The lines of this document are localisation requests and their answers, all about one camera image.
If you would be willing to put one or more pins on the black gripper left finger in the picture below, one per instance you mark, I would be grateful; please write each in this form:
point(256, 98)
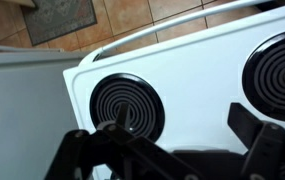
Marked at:
point(82, 156)

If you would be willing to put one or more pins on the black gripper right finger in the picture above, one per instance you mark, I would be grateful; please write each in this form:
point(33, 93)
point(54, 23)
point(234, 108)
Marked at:
point(268, 150)

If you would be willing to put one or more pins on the large black coil burner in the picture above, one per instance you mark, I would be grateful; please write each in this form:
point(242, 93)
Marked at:
point(272, 76)

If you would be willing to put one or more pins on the small black coil burner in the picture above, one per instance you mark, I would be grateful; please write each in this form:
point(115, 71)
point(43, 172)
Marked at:
point(138, 100)

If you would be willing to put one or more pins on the white electric stove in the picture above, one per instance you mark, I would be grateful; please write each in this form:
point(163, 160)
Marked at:
point(195, 73)

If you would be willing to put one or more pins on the grey patterned floor rug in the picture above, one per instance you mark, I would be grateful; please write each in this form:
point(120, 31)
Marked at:
point(58, 18)

